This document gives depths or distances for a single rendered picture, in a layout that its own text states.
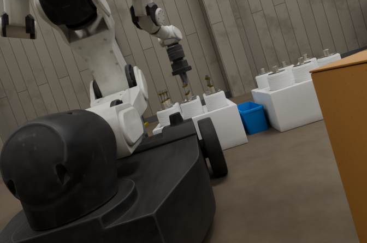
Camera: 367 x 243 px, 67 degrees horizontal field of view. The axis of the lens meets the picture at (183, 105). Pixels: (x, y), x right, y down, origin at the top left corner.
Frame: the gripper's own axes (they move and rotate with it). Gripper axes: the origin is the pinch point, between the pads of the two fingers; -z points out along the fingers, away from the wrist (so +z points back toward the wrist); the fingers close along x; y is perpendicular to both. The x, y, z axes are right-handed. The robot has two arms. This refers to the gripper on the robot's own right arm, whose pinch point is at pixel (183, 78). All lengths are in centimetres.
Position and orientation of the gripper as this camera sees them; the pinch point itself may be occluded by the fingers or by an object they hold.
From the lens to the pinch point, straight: 151.9
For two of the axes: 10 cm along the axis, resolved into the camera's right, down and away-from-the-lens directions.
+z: -3.1, -9.5, -0.7
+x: 7.7, -2.1, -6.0
